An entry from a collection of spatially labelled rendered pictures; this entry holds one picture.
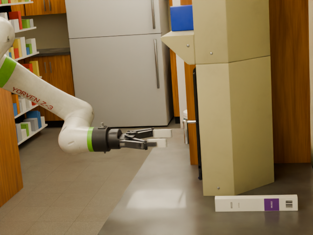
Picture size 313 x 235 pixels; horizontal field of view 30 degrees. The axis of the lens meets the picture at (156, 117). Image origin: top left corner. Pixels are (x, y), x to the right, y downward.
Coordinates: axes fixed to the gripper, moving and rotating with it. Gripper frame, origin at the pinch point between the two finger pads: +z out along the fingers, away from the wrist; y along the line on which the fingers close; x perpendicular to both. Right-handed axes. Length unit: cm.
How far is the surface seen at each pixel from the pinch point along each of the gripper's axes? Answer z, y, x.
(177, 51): 7.3, -4.4, -31.8
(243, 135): 28.4, -1.4, -0.7
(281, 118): 42, 32, 2
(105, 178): -111, 289, 125
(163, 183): -3.0, 7.3, 20.5
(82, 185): -126, 270, 124
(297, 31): 49, 33, -32
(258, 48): 34.2, 5.7, -30.0
